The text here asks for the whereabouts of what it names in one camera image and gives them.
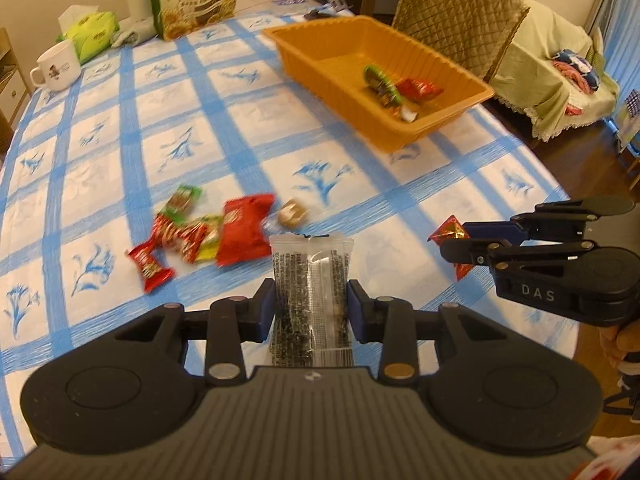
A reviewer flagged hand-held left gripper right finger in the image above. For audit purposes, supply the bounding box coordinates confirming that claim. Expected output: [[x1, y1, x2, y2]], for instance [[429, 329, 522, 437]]
[[347, 280, 506, 387]]

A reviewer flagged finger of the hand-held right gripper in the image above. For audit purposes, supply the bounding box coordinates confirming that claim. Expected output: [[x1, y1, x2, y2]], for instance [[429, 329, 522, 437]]
[[440, 237, 597, 268], [462, 195, 636, 247]]

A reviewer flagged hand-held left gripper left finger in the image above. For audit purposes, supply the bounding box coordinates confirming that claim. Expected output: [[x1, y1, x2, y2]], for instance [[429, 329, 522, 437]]
[[115, 279, 276, 387]]

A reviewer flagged clear black-printed snack packet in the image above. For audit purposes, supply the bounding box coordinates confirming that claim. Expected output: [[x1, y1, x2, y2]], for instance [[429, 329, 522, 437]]
[[269, 232, 355, 368]]

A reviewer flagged red and gold snack packet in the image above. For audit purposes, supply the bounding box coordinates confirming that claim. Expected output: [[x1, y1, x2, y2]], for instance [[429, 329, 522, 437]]
[[429, 215, 473, 281]]

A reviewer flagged large red snack packet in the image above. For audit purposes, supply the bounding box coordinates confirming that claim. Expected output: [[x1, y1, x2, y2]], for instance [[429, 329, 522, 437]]
[[216, 194, 277, 267]]

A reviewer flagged dark red candy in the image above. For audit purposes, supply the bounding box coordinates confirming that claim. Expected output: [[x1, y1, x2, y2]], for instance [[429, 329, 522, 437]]
[[125, 241, 176, 295]]

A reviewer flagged orange plastic tray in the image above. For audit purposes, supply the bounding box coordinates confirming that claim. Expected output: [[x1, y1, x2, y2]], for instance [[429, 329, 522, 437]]
[[262, 15, 496, 153]]

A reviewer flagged person's right hand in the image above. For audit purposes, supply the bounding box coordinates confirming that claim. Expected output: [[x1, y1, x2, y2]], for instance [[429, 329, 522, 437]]
[[600, 327, 640, 362]]

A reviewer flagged yellow-green snack packet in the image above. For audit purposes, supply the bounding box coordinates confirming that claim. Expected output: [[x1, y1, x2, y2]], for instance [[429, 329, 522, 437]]
[[195, 215, 225, 262]]

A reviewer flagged red striped candy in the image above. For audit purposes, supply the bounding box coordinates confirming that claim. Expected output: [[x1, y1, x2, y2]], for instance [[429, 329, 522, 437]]
[[177, 222, 211, 263]]

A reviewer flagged brown candy in clear wrapper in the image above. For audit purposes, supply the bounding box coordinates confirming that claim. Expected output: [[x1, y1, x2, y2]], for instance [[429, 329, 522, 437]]
[[265, 199, 310, 231]]

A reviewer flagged red and white twist candy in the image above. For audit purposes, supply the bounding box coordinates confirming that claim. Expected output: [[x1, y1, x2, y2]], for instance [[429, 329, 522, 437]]
[[150, 212, 188, 251]]

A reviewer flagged green and red candy packet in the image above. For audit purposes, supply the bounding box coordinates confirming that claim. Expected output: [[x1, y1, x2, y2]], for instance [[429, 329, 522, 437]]
[[159, 185, 203, 223]]

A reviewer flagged colourful patterned cushion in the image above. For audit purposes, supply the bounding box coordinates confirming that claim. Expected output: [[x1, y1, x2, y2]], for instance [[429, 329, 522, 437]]
[[550, 49, 603, 93]]

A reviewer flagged sofa with green cover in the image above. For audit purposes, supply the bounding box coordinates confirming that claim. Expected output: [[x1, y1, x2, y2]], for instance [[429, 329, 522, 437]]
[[487, 0, 621, 142]]

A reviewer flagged person's red and white clothing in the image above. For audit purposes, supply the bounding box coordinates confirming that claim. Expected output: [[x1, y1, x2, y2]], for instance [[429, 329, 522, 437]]
[[570, 435, 640, 480]]

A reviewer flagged blue checked tablecloth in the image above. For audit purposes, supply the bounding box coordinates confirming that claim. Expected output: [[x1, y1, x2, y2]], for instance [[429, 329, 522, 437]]
[[0, 0, 583, 466]]

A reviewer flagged green snack packet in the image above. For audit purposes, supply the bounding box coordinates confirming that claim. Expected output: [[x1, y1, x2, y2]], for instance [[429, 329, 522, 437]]
[[362, 64, 403, 108]]

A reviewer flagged chair with quilted cover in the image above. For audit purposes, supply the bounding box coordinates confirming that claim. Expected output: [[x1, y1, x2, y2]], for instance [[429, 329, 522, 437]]
[[392, 0, 531, 86]]

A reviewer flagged crumpled white wrapper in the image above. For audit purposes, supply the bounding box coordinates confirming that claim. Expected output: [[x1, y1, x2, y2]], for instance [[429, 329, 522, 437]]
[[111, 22, 153, 48]]

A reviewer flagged white printed mug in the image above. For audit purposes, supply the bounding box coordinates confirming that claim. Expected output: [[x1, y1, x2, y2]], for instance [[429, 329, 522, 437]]
[[29, 41, 83, 92]]

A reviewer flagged green tissue pack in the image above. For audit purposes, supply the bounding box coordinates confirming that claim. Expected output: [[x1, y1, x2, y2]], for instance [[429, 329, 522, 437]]
[[56, 5, 121, 65]]

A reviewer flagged wooden cabinet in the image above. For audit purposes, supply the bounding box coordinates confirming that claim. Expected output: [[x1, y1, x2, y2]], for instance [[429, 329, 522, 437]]
[[0, 27, 31, 131]]

